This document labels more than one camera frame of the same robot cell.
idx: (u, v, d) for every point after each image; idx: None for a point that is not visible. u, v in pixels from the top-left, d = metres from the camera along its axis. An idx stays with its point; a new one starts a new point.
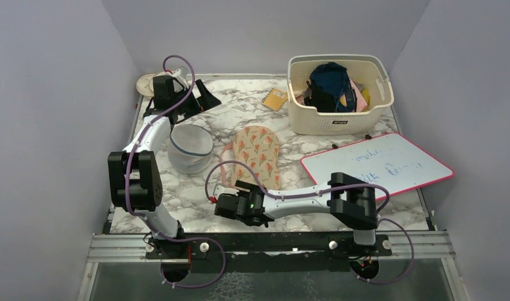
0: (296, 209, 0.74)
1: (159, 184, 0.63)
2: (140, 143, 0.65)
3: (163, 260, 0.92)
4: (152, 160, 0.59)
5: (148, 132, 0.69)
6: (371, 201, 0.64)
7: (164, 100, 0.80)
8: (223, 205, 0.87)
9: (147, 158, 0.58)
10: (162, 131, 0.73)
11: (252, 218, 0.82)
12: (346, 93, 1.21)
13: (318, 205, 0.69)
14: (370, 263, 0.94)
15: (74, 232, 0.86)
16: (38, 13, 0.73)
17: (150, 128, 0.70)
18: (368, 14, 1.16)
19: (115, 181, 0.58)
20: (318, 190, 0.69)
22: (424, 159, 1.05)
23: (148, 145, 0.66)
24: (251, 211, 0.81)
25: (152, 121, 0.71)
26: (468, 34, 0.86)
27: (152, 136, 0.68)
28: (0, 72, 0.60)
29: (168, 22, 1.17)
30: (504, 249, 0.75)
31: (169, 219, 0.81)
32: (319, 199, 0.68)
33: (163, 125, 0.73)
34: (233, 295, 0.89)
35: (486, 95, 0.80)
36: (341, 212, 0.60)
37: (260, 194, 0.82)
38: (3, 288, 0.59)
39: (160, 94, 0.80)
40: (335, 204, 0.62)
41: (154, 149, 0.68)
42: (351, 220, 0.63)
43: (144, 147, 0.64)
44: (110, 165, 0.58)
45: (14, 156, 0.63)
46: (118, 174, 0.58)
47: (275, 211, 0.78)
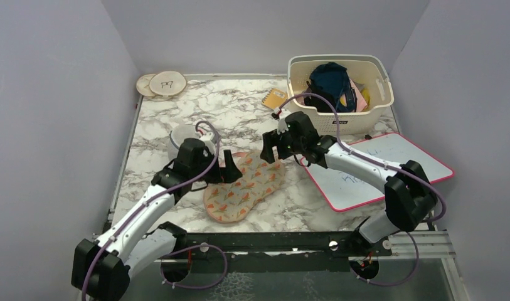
0: (355, 168, 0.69)
1: (123, 279, 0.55)
2: (116, 237, 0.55)
3: (163, 260, 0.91)
4: (113, 271, 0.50)
5: (138, 216, 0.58)
6: (426, 209, 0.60)
7: (182, 167, 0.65)
8: (302, 123, 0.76)
9: (110, 266, 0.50)
10: (157, 212, 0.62)
11: (311, 152, 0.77)
12: (347, 93, 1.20)
13: (377, 175, 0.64)
14: (370, 263, 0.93)
15: (75, 233, 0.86)
16: (39, 14, 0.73)
17: (143, 211, 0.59)
18: (367, 14, 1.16)
19: (78, 269, 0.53)
20: (387, 163, 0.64)
22: (423, 159, 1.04)
23: (127, 239, 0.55)
24: (316, 147, 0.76)
25: (148, 200, 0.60)
26: (468, 33, 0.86)
27: (137, 227, 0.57)
28: (1, 74, 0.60)
29: (168, 23, 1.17)
30: (504, 249, 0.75)
31: (163, 249, 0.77)
32: (382, 171, 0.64)
33: (162, 204, 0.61)
34: (233, 295, 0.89)
35: (485, 96, 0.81)
36: (394, 189, 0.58)
37: (332, 141, 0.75)
38: (4, 288, 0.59)
39: (182, 158, 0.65)
40: (394, 181, 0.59)
41: (133, 242, 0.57)
42: (396, 207, 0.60)
43: (120, 242, 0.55)
44: (76, 256, 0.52)
45: (15, 157, 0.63)
46: (81, 266, 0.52)
47: (336, 159, 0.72)
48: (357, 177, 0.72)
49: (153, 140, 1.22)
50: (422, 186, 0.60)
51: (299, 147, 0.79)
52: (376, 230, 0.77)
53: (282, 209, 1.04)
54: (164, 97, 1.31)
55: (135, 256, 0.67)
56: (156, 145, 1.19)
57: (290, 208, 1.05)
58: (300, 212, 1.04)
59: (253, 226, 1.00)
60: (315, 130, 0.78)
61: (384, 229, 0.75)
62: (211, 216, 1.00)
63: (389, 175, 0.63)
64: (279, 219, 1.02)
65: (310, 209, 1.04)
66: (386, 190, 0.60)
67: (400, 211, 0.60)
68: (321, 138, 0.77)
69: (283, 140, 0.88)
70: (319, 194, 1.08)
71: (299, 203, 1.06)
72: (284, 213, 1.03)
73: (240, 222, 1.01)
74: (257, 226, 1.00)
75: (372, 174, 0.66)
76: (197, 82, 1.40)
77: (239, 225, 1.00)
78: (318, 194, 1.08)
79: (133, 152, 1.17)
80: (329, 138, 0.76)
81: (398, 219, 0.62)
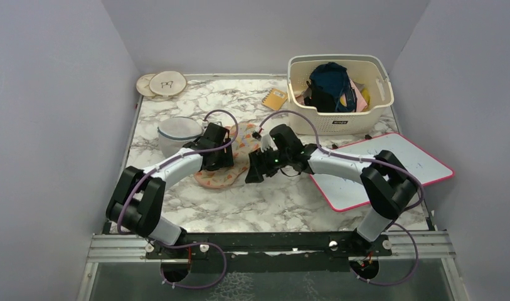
0: (335, 167, 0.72)
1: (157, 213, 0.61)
2: (160, 169, 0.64)
3: (163, 260, 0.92)
4: (159, 190, 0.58)
5: (175, 162, 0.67)
6: (408, 194, 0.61)
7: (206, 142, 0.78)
8: (285, 135, 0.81)
9: (155, 187, 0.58)
10: (188, 167, 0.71)
11: (297, 162, 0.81)
12: (346, 93, 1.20)
13: (354, 169, 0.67)
14: (370, 263, 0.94)
15: (74, 232, 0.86)
16: (39, 14, 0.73)
17: (180, 160, 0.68)
18: (367, 14, 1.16)
19: (120, 192, 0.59)
20: (362, 157, 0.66)
22: (423, 159, 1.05)
23: (167, 174, 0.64)
24: (300, 155, 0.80)
25: (184, 153, 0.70)
26: (468, 32, 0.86)
27: (175, 168, 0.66)
28: (0, 74, 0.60)
29: (168, 23, 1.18)
30: (504, 250, 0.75)
31: (168, 232, 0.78)
32: (358, 165, 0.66)
33: (193, 161, 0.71)
34: (233, 295, 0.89)
35: (486, 95, 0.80)
36: (370, 178, 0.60)
37: (314, 148, 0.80)
38: (2, 289, 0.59)
39: (208, 135, 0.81)
40: (369, 171, 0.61)
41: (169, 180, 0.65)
42: (376, 197, 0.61)
43: (163, 174, 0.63)
44: (123, 178, 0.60)
45: (15, 157, 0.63)
46: (125, 190, 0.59)
47: (318, 162, 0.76)
48: (340, 175, 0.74)
49: (153, 140, 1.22)
50: (399, 174, 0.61)
51: (285, 157, 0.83)
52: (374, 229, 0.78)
53: (282, 209, 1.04)
54: (164, 97, 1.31)
55: None
56: (155, 145, 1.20)
57: (290, 208, 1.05)
58: (301, 212, 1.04)
59: (253, 226, 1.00)
60: (298, 140, 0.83)
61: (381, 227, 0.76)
62: (199, 181, 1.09)
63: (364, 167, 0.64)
64: (279, 219, 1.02)
65: (310, 209, 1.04)
66: (365, 182, 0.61)
67: (381, 201, 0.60)
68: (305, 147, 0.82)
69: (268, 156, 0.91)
70: (319, 194, 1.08)
71: (299, 203, 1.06)
72: (284, 213, 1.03)
73: (239, 222, 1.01)
74: (257, 226, 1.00)
75: (350, 168, 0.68)
76: (197, 82, 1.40)
77: (239, 225, 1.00)
78: (318, 194, 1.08)
79: (133, 152, 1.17)
80: (311, 147, 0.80)
81: (384, 209, 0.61)
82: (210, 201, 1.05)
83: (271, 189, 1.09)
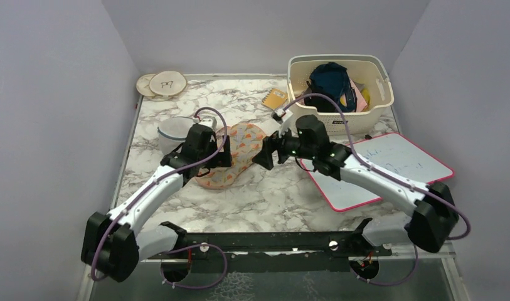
0: (375, 185, 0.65)
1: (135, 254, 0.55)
2: (128, 211, 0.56)
3: (163, 260, 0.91)
4: (128, 241, 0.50)
5: (148, 193, 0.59)
6: (451, 229, 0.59)
7: (191, 150, 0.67)
8: (318, 131, 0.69)
9: (122, 239, 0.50)
10: (165, 192, 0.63)
11: (324, 163, 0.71)
12: (346, 93, 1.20)
13: (403, 196, 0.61)
14: (370, 263, 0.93)
15: (75, 232, 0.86)
16: (39, 14, 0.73)
17: (154, 187, 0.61)
18: (368, 14, 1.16)
19: (89, 242, 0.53)
20: (414, 185, 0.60)
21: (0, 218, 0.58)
22: (423, 159, 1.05)
23: (138, 214, 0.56)
24: (330, 158, 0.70)
25: (159, 178, 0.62)
26: (469, 32, 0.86)
27: (148, 203, 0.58)
28: (1, 74, 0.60)
29: (168, 23, 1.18)
30: (504, 250, 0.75)
31: (164, 242, 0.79)
32: (408, 192, 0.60)
33: (172, 182, 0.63)
34: (233, 295, 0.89)
35: (485, 95, 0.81)
36: (424, 216, 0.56)
37: (347, 150, 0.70)
38: (4, 289, 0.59)
39: (190, 142, 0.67)
40: (423, 205, 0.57)
41: (143, 218, 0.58)
42: (423, 231, 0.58)
43: (132, 216, 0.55)
44: (89, 227, 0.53)
45: (16, 157, 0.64)
46: (93, 239, 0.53)
47: (354, 175, 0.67)
48: (375, 194, 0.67)
49: (153, 140, 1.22)
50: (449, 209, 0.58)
51: (310, 153, 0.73)
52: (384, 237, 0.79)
53: (282, 209, 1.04)
54: (164, 97, 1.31)
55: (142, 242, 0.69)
56: (156, 145, 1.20)
57: (290, 208, 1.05)
58: (301, 212, 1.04)
59: (253, 226, 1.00)
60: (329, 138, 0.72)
61: (391, 237, 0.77)
62: (199, 181, 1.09)
63: (416, 198, 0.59)
64: (279, 219, 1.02)
65: (310, 209, 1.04)
66: (416, 216, 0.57)
67: (427, 236, 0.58)
68: (334, 147, 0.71)
69: (284, 147, 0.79)
70: (319, 194, 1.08)
71: (299, 203, 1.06)
72: (284, 213, 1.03)
73: (239, 222, 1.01)
74: (257, 226, 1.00)
75: (398, 194, 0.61)
76: (197, 82, 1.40)
77: (239, 225, 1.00)
78: (318, 194, 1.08)
79: (133, 152, 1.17)
80: (343, 149, 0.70)
81: (424, 242, 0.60)
82: (210, 201, 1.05)
83: (271, 189, 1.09)
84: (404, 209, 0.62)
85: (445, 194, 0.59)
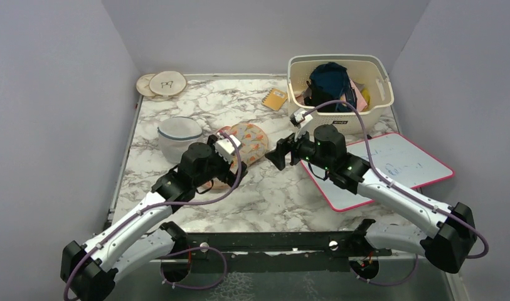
0: (394, 204, 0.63)
1: (108, 285, 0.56)
2: (103, 244, 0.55)
3: (163, 260, 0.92)
4: (95, 280, 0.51)
5: (129, 226, 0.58)
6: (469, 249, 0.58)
7: (185, 175, 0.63)
8: (338, 145, 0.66)
9: (90, 278, 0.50)
10: (149, 223, 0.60)
11: (340, 175, 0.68)
12: (347, 93, 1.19)
13: (424, 217, 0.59)
14: (370, 263, 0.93)
15: (75, 233, 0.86)
16: (39, 14, 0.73)
17: (136, 219, 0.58)
18: (368, 14, 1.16)
19: (64, 269, 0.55)
20: (436, 207, 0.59)
21: (0, 218, 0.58)
22: (423, 159, 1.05)
23: (112, 248, 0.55)
24: (347, 172, 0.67)
25: (143, 210, 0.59)
26: (468, 32, 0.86)
27: (125, 237, 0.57)
28: (2, 74, 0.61)
29: (168, 22, 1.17)
30: (505, 251, 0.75)
31: (159, 251, 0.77)
32: (430, 214, 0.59)
33: (157, 214, 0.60)
34: (233, 295, 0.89)
35: (485, 96, 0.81)
36: (448, 239, 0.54)
37: (364, 164, 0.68)
38: (4, 288, 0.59)
39: (184, 168, 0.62)
40: (446, 229, 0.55)
41: (120, 251, 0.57)
42: (441, 252, 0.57)
43: (106, 251, 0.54)
44: (64, 256, 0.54)
45: (16, 156, 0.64)
46: (67, 268, 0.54)
47: (372, 191, 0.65)
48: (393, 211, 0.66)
49: (153, 140, 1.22)
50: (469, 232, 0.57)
51: (325, 164, 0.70)
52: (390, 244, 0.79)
53: (282, 209, 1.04)
54: (164, 97, 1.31)
55: (125, 259, 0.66)
56: (155, 145, 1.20)
57: (290, 208, 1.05)
58: (301, 212, 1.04)
59: (253, 226, 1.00)
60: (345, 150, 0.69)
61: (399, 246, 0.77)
62: None
63: (439, 221, 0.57)
64: (279, 219, 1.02)
65: (310, 209, 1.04)
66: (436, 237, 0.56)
67: (446, 257, 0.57)
68: (350, 159, 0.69)
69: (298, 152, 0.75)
70: (319, 194, 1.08)
71: (299, 203, 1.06)
72: (284, 213, 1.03)
73: (239, 222, 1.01)
74: (257, 225, 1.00)
75: (418, 215, 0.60)
76: (197, 81, 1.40)
77: (239, 225, 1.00)
78: (318, 194, 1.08)
79: (133, 152, 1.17)
80: (361, 163, 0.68)
81: (440, 261, 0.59)
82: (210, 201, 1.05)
83: (271, 189, 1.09)
84: (424, 229, 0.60)
85: (467, 216, 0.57)
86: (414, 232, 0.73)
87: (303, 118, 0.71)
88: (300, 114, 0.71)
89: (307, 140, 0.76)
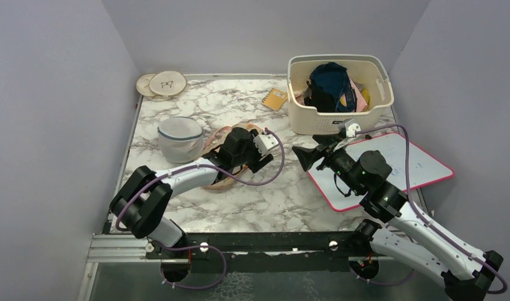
0: (428, 242, 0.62)
1: (157, 218, 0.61)
2: (172, 175, 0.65)
3: (163, 260, 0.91)
4: (162, 197, 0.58)
5: (190, 171, 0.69)
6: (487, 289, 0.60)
7: (226, 153, 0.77)
8: (383, 179, 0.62)
9: (160, 194, 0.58)
10: (202, 177, 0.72)
11: (372, 204, 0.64)
12: (347, 93, 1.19)
13: (460, 263, 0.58)
14: (370, 263, 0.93)
15: (74, 232, 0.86)
16: (39, 14, 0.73)
17: (194, 170, 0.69)
18: (368, 14, 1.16)
19: (127, 190, 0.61)
20: (473, 254, 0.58)
21: None
22: (424, 158, 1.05)
23: (177, 182, 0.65)
24: (382, 202, 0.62)
25: (201, 164, 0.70)
26: (469, 32, 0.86)
27: (187, 177, 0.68)
28: (2, 74, 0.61)
29: (169, 22, 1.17)
30: (504, 250, 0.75)
31: (169, 235, 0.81)
32: (466, 260, 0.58)
33: (207, 173, 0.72)
34: (233, 295, 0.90)
35: (486, 95, 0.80)
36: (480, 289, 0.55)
37: (401, 197, 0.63)
38: (3, 288, 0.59)
39: (228, 147, 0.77)
40: (480, 278, 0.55)
41: (177, 189, 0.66)
42: (468, 295, 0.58)
43: (174, 180, 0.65)
44: (135, 175, 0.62)
45: (16, 156, 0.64)
46: (133, 187, 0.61)
47: (408, 227, 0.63)
48: (421, 244, 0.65)
49: (153, 140, 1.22)
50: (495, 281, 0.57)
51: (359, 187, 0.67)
52: (398, 257, 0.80)
53: (282, 209, 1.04)
54: (164, 97, 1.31)
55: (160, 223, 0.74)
56: (155, 145, 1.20)
57: (290, 208, 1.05)
58: (301, 212, 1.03)
59: (253, 226, 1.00)
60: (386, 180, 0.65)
61: (407, 262, 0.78)
62: None
63: (474, 269, 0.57)
64: (279, 219, 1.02)
65: (310, 209, 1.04)
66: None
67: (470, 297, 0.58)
68: (386, 188, 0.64)
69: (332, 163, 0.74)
70: (319, 194, 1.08)
71: (299, 203, 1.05)
72: (284, 213, 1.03)
73: (239, 222, 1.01)
74: (257, 225, 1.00)
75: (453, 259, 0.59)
76: (197, 81, 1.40)
77: (239, 225, 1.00)
78: (318, 194, 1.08)
79: (133, 152, 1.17)
80: (400, 197, 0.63)
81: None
82: (210, 201, 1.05)
83: (271, 189, 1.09)
84: (454, 271, 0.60)
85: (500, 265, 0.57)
86: (433, 259, 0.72)
87: (354, 135, 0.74)
88: (352, 128, 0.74)
89: (345, 155, 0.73)
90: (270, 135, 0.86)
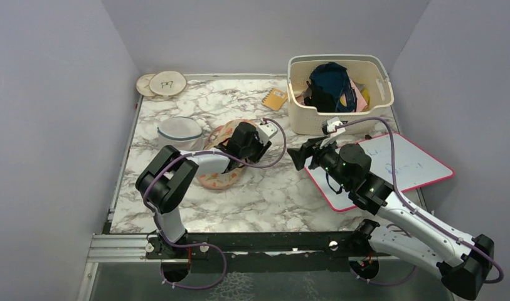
0: (417, 231, 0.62)
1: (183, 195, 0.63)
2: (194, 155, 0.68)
3: (163, 260, 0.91)
4: (190, 172, 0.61)
5: (207, 155, 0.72)
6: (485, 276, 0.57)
7: (235, 146, 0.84)
8: (364, 168, 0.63)
9: (188, 168, 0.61)
10: (215, 163, 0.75)
11: (360, 195, 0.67)
12: (347, 93, 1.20)
13: (448, 248, 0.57)
14: (370, 263, 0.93)
15: (74, 232, 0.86)
16: (39, 15, 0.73)
17: (212, 155, 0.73)
18: (367, 14, 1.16)
19: (152, 167, 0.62)
20: (462, 238, 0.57)
21: None
22: (423, 159, 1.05)
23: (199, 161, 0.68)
24: (369, 194, 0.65)
25: (217, 151, 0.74)
26: (469, 32, 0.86)
27: (206, 159, 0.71)
28: (2, 74, 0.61)
29: (168, 23, 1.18)
30: (504, 249, 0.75)
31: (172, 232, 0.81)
32: (454, 244, 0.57)
33: (221, 160, 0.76)
34: (233, 295, 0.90)
35: (485, 95, 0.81)
36: (470, 273, 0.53)
37: (387, 187, 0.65)
38: (4, 288, 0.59)
39: (236, 140, 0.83)
40: (470, 261, 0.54)
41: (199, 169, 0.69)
42: (463, 282, 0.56)
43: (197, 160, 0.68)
44: (162, 153, 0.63)
45: (15, 157, 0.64)
46: (159, 164, 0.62)
47: (394, 216, 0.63)
48: (411, 234, 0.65)
49: (153, 140, 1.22)
50: (490, 266, 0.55)
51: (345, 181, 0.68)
52: (396, 253, 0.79)
53: (282, 209, 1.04)
54: (164, 97, 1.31)
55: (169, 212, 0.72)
56: (155, 145, 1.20)
57: (290, 208, 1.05)
58: (301, 212, 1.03)
59: (253, 226, 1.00)
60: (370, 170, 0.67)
61: (406, 258, 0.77)
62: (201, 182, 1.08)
63: (463, 253, 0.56)
64: (279, 219, 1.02)
65: (310, 209, 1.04)
66: (460, 271, 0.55)
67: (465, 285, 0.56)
68: (372, 180, 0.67)
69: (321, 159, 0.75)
70: (319, 194, 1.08)
71: (299, 203, 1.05)
72: (284, 213, 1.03)
73: (239, 222, 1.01)
74: (257, 226, 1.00)
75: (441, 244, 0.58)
76: (197, 81, 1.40)
77: (239, 224, 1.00)
78: (317, 194, 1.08)
79: (133, 152, 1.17)
80: (386, 187, 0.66)
81: (461, 290, 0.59)
82: (210, 200, 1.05)
83: (271, 189, 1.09)
84: (445, 258, 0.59)
85: (491, 249, 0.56)
86: (428, 251, 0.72)
87: (335, 130, 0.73)
88: (334, 123, 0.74)
89: (332, 151, 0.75)
90: (272, 125, 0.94)
